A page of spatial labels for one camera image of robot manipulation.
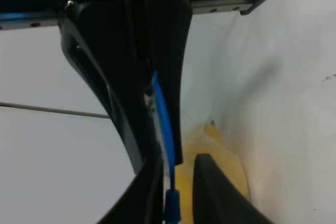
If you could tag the yellow pear fruit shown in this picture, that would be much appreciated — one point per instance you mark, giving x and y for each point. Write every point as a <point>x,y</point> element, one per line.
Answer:
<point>207,139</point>

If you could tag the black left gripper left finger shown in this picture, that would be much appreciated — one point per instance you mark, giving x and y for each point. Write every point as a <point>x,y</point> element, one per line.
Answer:
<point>97,39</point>

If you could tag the clear zip file bag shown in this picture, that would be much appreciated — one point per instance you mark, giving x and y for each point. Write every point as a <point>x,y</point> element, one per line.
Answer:
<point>204,88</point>

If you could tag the blue zipper slider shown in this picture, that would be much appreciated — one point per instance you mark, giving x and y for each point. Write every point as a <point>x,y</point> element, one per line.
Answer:
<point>172,210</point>

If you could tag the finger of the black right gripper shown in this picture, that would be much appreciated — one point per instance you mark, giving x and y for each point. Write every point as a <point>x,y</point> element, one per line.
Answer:
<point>143,200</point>
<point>216,200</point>

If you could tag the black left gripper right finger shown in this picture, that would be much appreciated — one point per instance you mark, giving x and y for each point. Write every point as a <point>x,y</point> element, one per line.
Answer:
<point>168,23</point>

